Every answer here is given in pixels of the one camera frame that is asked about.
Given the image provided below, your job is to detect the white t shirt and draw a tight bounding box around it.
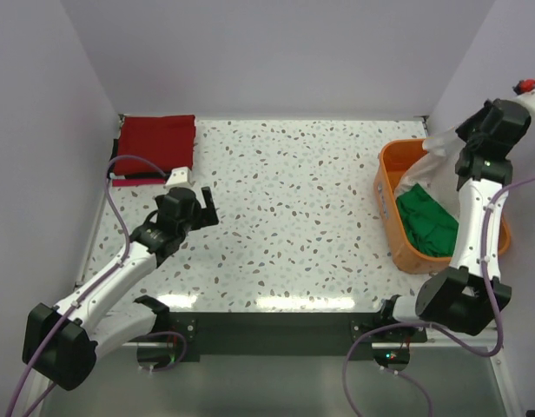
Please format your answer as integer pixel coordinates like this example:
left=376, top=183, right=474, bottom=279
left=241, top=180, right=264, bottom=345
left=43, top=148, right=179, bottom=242
left=393, top=128, right=465, bottom=220

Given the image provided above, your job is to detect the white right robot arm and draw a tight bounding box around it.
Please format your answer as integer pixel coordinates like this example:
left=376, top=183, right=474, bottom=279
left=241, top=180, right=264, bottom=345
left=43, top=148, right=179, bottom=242
left=376, top=98, right=532, bottom=341

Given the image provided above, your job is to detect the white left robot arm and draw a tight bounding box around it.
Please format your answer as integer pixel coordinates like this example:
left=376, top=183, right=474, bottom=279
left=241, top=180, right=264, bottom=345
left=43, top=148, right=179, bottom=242
left=22, top=187, right=219, bottom=390

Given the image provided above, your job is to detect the pink folded t shirt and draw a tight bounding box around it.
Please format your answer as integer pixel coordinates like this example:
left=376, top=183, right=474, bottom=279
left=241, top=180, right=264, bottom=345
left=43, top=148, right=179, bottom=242
left=109, top=177, right=166, bottom=188

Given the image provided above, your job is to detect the red folded t shirt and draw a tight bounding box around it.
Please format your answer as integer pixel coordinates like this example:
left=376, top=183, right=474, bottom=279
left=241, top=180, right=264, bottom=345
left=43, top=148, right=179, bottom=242
left=112, top=115, right=196, bottom=172

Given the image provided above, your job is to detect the black folded t shirt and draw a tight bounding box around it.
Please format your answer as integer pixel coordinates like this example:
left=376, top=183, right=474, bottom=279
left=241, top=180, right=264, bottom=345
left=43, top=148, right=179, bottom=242
left=107, top=158, right=167, bottom=180

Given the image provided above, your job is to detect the orange plastic basket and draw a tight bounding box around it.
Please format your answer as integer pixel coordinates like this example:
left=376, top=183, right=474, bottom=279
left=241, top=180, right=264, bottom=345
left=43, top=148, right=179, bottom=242
left=373, top=139, right=512, bottom=278

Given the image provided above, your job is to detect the green t shirt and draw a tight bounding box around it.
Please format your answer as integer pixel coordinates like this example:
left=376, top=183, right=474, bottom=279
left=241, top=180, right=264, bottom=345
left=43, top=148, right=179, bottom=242
left=395, top=184, right=459, bottom=258

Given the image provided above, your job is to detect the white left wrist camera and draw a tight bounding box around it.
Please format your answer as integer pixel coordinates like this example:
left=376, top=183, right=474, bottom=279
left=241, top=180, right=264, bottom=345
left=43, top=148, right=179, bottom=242
left=164, top=167, right=193, bottom=189

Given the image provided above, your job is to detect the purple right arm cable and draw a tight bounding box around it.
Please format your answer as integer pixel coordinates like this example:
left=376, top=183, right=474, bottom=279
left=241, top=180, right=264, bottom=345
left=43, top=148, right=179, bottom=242
left=340, top=84, right=535, bottom=417

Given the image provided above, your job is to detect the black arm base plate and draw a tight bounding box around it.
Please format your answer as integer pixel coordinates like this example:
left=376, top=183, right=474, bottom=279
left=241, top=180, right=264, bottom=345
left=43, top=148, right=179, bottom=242
left=119, top=310, right=429, bottom=364

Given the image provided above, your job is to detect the aluminium frame rail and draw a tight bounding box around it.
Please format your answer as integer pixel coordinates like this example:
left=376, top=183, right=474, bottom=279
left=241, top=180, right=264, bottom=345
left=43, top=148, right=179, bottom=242
left=426, top=327, right=526, bottom=416

